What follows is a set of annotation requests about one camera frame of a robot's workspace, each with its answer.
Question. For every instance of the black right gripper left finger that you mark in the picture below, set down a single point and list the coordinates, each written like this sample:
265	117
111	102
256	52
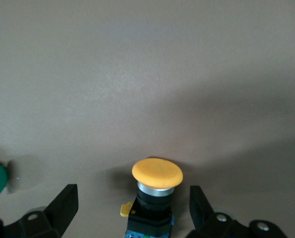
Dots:
58	213

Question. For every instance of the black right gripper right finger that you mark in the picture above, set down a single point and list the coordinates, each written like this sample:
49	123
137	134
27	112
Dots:
204	218

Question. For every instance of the yellow mushroom push button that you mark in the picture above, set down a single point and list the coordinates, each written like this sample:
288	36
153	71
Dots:
157	173

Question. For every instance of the brown table cover mat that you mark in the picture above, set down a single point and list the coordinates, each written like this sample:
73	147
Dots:
137	74

